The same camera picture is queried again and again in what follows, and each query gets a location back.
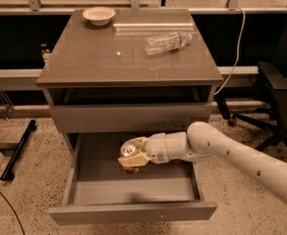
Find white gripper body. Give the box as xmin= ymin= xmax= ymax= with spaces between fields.
xmin=145 ymin=133 xmax=168 ymax=165

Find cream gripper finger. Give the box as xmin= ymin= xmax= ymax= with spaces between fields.
xmin=118 ymin=153 xmax=150 ymax=167
xmin=128 ymin=136 xmax=148 ymax=148

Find orange soda can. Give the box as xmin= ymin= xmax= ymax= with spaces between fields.
xmin=120 ymin=144 xmax=139 ymax=174

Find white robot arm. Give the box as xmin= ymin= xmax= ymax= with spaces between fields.
xmin=119 ymin=121 xmax=287 ymax=204

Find grey top drawer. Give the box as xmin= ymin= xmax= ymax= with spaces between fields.
xmin=49 ymin=103 xmax=212 ymax=133

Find open grey middle drawer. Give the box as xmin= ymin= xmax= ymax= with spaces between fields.
xmin=49 ymin=133 xmax=216 ymax=225

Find grey drawer cabinet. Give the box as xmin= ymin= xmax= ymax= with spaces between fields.
xmin=37 ymin=9 xmax=222 ymax=149

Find clear plastic water bottle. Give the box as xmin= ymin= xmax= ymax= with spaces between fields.
xmin=144 ymin=31 xmax=192 ymax=56

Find black floor stand bar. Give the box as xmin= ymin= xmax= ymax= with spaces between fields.
xmin=0 ymin=119 xmax=37 ymax=181

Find white paper bowl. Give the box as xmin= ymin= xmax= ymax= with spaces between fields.
xmin=82 ymin=7 xmax=116 ymax=26

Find black office chair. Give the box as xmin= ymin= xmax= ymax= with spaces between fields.
xmin=228 ymin=0 xmax=287 ymax=168

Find black floor cable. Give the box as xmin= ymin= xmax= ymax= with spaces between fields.
xmin=0 ymin=169 xmax=27 ymax=235

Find white hanging cable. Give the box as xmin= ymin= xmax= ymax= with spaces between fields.
xmin=213 ymin=7 xmax=247 ymax=97

